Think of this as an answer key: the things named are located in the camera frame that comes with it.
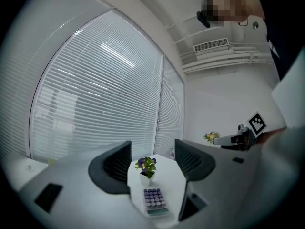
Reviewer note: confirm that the black head-worn camera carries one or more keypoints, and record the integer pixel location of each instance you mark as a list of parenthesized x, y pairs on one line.
[(203, 19)]

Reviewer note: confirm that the white ceiling pipes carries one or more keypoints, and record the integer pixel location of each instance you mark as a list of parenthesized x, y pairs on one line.
[(226, 61)]

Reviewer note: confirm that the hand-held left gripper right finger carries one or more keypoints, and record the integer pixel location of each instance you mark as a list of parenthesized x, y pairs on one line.
[(219, 187)]

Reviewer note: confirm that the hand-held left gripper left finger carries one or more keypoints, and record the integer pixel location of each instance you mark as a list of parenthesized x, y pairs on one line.
[(83, 199)]

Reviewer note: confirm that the person's dark clothing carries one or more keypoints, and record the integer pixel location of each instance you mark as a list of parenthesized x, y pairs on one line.
[(281, 20)]

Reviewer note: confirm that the small potted plant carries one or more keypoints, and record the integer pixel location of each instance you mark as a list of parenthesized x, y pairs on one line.
[(145, 168)]

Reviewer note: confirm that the round ceiling detector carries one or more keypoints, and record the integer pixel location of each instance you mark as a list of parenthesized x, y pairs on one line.
[(255, 25)]

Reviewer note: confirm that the white ceiling air vent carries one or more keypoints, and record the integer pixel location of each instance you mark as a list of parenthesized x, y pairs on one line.
[(210, 45)]

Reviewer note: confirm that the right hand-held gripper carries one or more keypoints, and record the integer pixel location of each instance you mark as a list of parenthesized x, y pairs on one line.
[(257, 125)]

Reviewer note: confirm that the yellow flower bouquet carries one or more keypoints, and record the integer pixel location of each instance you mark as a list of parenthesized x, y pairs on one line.
[(211, 137)]

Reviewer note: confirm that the person's right forearm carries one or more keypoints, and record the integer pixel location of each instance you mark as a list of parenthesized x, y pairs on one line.
[(270, 135)]

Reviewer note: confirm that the small ceiling panel frame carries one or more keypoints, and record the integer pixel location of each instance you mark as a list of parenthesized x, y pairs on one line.
[(243, 24)]

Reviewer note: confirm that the person's head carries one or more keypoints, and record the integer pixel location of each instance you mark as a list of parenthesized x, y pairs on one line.
[(231, 3)]

